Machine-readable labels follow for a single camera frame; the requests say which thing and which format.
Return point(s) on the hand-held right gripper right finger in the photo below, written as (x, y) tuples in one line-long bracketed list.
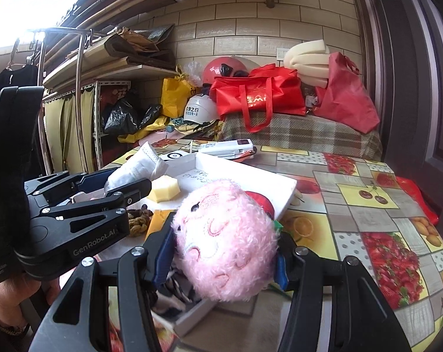
[(282, 271)]

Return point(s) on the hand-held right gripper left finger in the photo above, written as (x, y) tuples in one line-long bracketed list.
[(164, 260)]

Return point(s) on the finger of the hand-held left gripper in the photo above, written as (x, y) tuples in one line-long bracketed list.
[(133, 190), (95, 181)]

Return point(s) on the white paper packet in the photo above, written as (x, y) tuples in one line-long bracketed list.
[(137, 168)]

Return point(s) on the yellow sponge block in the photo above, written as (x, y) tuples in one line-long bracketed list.
[(164, 189)]

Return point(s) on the zebra striped cloth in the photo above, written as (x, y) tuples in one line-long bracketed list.
[(177, 293)]

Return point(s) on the pink plush toy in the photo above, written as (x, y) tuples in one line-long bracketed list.
[(225, 245)]

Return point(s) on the white cardboard box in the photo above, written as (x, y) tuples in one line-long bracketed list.
[(243, 176)]

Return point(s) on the red soft toy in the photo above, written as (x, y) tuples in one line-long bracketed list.
[(260, 201)]

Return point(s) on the person's left hand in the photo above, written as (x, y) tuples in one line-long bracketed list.
[(5, 300)]

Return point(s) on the pink cloth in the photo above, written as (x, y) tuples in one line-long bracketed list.
[(153, 138)]

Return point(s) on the yellow curtain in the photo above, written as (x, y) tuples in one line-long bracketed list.
[(56, 132)]

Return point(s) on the large black plastic bag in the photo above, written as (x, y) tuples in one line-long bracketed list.
[(120, 117)]

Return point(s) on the small black plastic bag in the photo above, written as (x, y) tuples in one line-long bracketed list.
[(150, 113)]

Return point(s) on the yellow patterned cloth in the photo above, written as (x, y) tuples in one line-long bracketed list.
[(199, 130)]

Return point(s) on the white rectangular device box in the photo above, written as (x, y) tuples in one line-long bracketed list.
[(221, 148)]

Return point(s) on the chrome clothes rack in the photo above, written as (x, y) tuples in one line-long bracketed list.
[(80, 80)]

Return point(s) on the yellow gift bag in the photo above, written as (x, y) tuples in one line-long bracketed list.
[(174, 95)]

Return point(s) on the white helmet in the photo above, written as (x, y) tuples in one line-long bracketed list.
[(201, 110)]

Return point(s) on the fruit printed tablecloth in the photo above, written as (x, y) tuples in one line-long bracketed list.
[(353, 190)]

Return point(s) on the wooden shelf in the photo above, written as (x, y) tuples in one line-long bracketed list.
[(115, 75)]

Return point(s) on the red plastic object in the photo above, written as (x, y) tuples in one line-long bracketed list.
[(245, 154)]

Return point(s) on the black hanging garment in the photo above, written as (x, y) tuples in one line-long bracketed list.
[(12, 80)]

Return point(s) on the clear plastic bag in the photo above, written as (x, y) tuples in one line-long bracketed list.
[(192, 71)]

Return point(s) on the plaid blanket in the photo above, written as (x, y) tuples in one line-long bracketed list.
[(309, 132)]

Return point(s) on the cardboard pile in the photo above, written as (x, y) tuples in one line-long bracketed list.
[(140, 44)]

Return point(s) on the red helmet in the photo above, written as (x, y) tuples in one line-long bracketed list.
[(216, 69)]

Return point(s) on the red tote bag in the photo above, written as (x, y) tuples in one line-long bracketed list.
[(258, 91)]

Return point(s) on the red plastic bag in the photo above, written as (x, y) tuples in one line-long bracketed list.
[(346, 95)]

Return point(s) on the bundle of wooden poles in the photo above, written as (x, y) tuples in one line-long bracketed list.
[(151, 0)]

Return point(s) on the cream foam stack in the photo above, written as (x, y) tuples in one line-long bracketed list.
[(306, 57)]

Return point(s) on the dark wooden door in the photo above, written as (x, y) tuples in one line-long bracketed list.
[(408, 80)]

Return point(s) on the wall socket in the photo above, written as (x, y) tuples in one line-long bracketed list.
[(282, 53)]

